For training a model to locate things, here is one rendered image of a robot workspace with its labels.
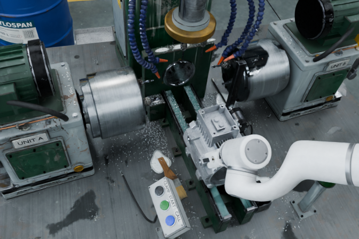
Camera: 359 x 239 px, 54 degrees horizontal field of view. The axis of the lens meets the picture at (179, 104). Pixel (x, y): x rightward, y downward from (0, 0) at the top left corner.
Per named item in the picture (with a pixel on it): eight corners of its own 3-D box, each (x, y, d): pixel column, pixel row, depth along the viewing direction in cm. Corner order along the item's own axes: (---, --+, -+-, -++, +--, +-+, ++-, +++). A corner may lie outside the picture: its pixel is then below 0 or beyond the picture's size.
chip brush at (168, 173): (154, 160, 147) (154, 159, 147) (165, 156, 149) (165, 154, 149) (177, 202, 136) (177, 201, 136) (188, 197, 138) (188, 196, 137)
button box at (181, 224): (154, 190, 117) (146, 186, 113) (172, 179, 116) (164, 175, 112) (172, 239, 107) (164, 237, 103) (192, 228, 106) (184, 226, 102)
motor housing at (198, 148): (180, 149, 138) (185, 119, 123) (224, 135, 143) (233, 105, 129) (202, 193, 126) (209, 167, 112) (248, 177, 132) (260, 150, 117)
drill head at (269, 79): (200, 78, 164) (208, 36, 144) (276, 61, 175) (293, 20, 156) (223, 119, 149) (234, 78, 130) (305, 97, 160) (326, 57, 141)
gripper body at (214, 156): (220, 172, 98) (207, 172, 109) (252, 162, 101) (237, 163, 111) (212, 146, 99) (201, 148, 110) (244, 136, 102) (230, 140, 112)
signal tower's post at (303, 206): (289, 201, 140) (332, 143, 108) (306, 195, 142) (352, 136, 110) (300, 220, 135) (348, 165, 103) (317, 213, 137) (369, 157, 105)
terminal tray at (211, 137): (194, 122, 127) (196, 110, 122) (221, 114, 130) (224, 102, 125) (208, 149, 120) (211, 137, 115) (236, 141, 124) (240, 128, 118)
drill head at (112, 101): (52, 112, 145) (37, 69, 126) (138, 93, 155) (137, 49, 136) (62, 163, 131) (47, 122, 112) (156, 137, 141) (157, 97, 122)
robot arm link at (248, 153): (247, 175, 97) (252, 142, 100) (270, 175, 85) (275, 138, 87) (218, 168, 96) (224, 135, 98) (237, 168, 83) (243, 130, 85)
